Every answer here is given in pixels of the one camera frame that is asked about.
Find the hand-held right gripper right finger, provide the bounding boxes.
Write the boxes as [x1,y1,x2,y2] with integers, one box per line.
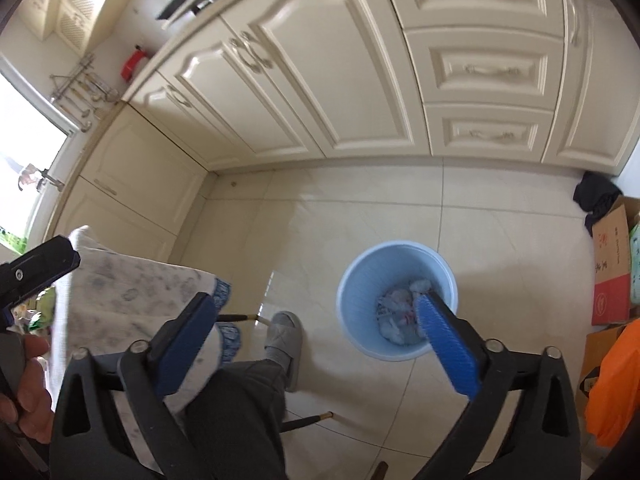
[414,292,585,480]

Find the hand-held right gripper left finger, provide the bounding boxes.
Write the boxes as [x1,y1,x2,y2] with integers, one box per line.
[49,291,219,480]

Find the green snack wrapper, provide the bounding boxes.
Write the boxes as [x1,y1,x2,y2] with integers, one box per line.
[15,292,57,333]

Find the paper and wrappers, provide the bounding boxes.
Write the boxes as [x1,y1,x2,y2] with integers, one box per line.
[376,277,433,346]

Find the light blue plastic bin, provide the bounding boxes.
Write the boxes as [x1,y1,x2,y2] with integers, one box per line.
[336,241,458,361]

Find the person's left hand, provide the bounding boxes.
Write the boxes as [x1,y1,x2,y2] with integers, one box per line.
[0,334,54,444]

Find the round table with cloth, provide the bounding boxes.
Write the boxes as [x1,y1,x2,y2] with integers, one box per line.
[47,225,246,471]

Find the person's leg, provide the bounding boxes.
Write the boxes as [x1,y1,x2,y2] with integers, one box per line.
[184,359,292,480]

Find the grey slipper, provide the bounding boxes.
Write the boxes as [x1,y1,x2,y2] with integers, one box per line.
[265,311,304,393]

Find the cream sink-side base cabinets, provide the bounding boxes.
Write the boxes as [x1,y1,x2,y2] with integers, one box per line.
[52,104,217,263]

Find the kitchen window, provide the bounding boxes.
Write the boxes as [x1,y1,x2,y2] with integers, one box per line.
[0,55,76,256]

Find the brown cardboard box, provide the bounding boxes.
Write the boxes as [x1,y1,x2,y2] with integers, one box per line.
[575,322,631,431]

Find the metal utensil rack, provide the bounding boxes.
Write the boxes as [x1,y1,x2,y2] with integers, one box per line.
[49,55,121,133]

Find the orange plastic bag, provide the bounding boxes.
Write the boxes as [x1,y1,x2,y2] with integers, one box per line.
[585,319,640,448]

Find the red printed cardboard box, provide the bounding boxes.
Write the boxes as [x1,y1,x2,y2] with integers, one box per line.
[591,195,640,327]

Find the pale green packet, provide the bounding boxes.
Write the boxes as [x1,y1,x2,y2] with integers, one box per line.
[628,224,640,306]

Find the dark cloth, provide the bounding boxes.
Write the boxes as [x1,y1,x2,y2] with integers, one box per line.
[572,171,623,236]

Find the red pot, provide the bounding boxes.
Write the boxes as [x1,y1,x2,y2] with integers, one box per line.
[121,46,147,81]

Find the cream stove-side base cabinets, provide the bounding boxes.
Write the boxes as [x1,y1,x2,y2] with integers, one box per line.
[122,0,640,177]

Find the cream lattice wall cabinet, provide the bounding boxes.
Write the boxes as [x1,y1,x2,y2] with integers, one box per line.
[20,0,110,56]

